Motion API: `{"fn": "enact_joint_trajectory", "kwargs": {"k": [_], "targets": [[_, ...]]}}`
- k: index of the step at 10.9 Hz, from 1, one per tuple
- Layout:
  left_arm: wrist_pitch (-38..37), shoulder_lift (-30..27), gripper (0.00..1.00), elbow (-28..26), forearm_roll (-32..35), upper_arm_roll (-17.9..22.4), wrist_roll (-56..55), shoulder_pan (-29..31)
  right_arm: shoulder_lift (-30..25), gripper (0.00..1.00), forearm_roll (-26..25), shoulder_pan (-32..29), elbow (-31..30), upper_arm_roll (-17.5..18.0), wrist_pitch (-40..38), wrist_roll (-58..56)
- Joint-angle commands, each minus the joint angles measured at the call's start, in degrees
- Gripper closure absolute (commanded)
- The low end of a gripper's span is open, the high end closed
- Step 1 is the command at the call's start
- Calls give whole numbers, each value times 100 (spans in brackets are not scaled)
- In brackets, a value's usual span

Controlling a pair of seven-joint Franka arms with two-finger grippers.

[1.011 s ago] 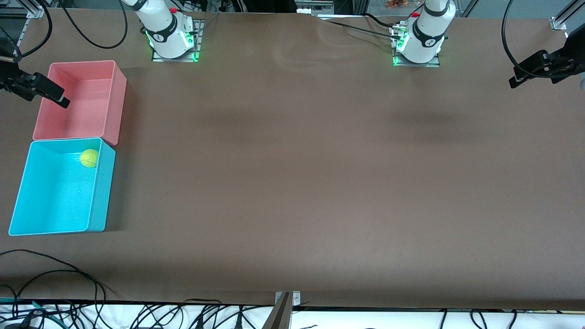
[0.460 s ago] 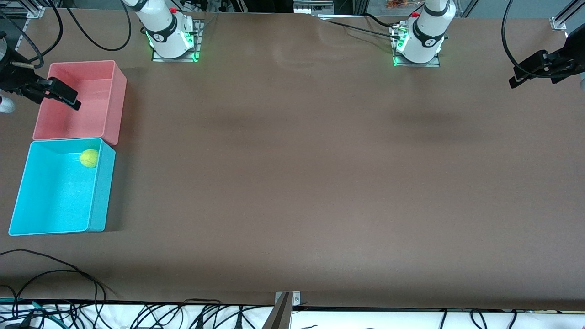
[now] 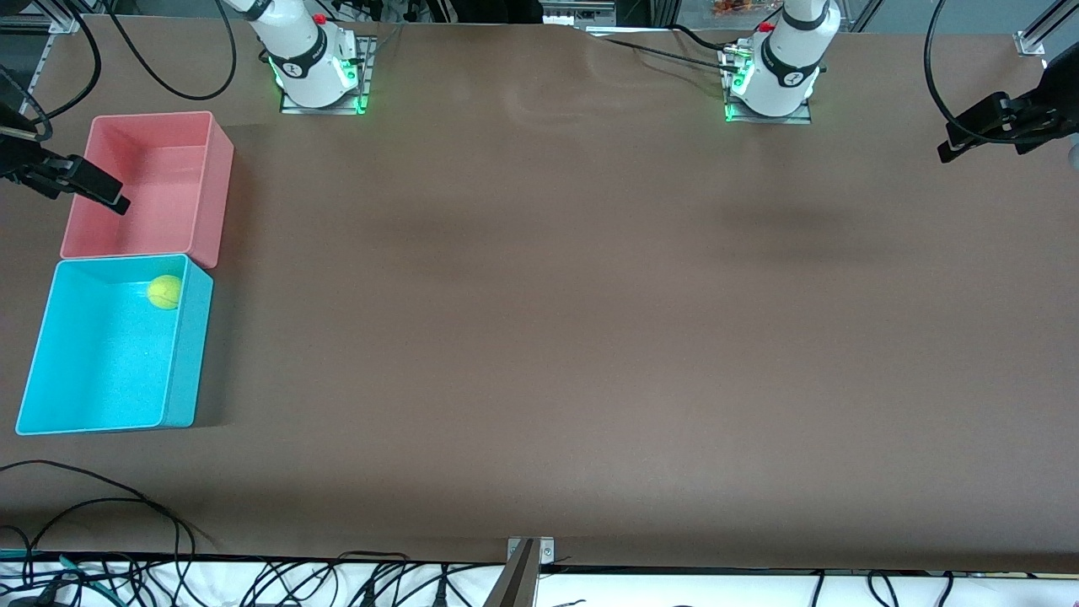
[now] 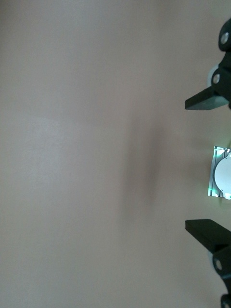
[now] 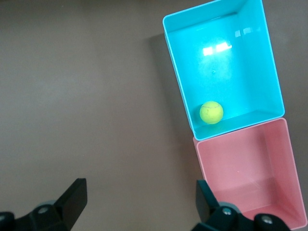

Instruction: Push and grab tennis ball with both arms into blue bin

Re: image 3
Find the aluminium frame rail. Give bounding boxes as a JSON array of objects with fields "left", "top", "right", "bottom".
[
  {"left": 46, "top": 0, "right": 95, "bottom": 35},
  {"left": 1016, "top": 0, "right": 1070, "bottom": 56}
]

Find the black cable on table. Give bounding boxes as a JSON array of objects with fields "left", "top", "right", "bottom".
[{"left": 590, "top": 25, "right": 744, "bottom": 73}]

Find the pink plastic bin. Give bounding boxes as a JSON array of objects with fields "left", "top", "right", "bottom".
[{"left": 59, "top": 110, "right": 235, "bottom": 269}]

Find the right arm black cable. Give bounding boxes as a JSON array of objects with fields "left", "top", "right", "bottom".
[{"left": 101, "top": 0, "right": 238, "bottom": 102}]

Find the thin black cable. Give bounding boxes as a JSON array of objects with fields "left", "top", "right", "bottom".
[{"left": 0, "top": 0, "right": 103, "bottom": 142}]

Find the blue plastic bin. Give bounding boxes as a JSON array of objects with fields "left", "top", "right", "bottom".
[{"left": 15, "top": 253, "right": 215, "bottom": 437}]

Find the yellow-green tennis ball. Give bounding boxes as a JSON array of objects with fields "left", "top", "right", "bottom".
[{"left": 147, "top": 275, "right": 184, "bottom": 311}]

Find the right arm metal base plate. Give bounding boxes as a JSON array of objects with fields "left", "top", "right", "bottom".
[{"left": 280, "top": 35, "right": 377, "bottom": 115}]

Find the metal table edge bracket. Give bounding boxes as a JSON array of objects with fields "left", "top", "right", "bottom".
[{"left": 485, "top": 537, "right": 556, "bottom": 607}]

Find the teal cable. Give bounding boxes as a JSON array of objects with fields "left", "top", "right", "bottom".
[{"left": 0, "top": 550, "right": 115, "bottom": 604}]

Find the long looped black cable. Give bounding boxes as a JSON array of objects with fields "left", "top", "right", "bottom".
[{"left": 0, "top": 459, "right": 196, "bottom": 583}]

